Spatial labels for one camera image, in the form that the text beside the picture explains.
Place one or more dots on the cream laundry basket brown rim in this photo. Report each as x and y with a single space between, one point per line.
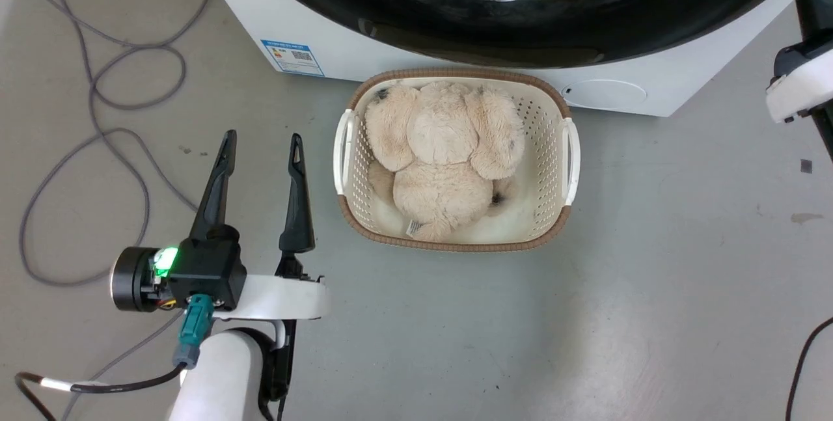
550 167

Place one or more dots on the round white filter cover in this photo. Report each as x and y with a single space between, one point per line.
605 93

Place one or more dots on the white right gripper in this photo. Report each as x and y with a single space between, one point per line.
804 92

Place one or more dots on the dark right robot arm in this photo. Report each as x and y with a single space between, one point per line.
825 131

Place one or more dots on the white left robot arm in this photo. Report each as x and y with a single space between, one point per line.
218 375

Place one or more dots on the black glass washing machine door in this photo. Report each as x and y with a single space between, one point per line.
455 24

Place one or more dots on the blue white label sticker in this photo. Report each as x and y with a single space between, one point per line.
293 58

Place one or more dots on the white washing machine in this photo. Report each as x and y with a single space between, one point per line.
325 30

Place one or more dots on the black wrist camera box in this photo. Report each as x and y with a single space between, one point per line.
208 268

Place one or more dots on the beige plush toy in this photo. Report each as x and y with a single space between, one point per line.
442 161

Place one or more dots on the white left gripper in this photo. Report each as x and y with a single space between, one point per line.
286 297

